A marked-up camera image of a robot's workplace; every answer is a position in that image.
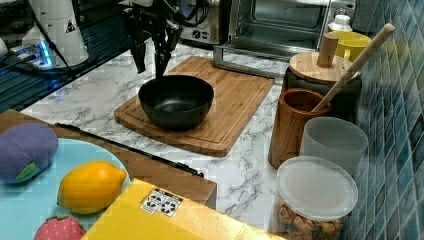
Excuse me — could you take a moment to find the white-capped spice bottle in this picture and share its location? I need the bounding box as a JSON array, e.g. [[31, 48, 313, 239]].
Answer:
[[327, 9, 352, 32]]

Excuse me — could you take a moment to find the purple plush fruit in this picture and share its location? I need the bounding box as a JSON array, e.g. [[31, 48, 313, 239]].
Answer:
[[0, 123, 58, 184]]

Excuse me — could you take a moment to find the yellow mug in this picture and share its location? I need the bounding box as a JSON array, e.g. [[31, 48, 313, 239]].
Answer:
[[333, 31, 371, 62]]

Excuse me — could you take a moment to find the yellow cereal box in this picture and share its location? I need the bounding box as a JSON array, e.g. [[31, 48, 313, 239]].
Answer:
[[82, 179, 285, 240]]

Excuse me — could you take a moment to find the toy lemon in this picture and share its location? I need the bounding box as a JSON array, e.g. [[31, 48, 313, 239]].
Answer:
[[57, 160, 127, 214]]

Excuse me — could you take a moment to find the clear jar of cereal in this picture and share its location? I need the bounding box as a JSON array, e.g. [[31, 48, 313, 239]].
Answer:
[[268, 156, 358, 240]]

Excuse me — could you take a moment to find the wooden spoon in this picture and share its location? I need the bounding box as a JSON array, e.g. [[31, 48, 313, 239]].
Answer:
[[313, 23, 395, 112]]

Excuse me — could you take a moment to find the stainless steel toaster oven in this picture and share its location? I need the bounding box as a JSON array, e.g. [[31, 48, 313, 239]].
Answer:
[[181, 0, 356, 77]]

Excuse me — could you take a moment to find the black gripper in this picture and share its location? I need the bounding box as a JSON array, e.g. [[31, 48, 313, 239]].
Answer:
[[121, 0, 182, 78]]

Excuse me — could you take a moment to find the wooden utensil cup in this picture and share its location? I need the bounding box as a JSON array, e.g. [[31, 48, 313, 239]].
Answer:
[[268, 88, 330, 169]]

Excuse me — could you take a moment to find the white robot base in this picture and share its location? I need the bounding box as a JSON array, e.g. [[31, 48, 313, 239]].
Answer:
[[22, 0, 89, 70]]

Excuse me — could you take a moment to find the bamboo cutting board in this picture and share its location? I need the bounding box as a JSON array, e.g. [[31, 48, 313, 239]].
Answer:
[[114, 56, 274, 157]]

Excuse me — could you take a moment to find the black canister with wooden lid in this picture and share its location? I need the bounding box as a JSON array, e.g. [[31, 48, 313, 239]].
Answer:
[[283, 33, 362, 122]]

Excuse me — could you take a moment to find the frosted plastic cup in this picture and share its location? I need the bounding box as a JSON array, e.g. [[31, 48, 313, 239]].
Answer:
[[299, 117, 368, 175]]

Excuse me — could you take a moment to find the black bowl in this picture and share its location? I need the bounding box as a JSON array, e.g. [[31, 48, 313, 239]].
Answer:
[[138, 75, 215, 130]]

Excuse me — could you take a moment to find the plush strawberry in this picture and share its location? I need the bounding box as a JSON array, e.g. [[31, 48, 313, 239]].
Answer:
[[33, 216, 86, 240]]

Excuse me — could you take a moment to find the light blue plate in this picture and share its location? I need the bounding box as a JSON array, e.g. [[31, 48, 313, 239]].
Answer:
[[0, 138, 130, 240]]

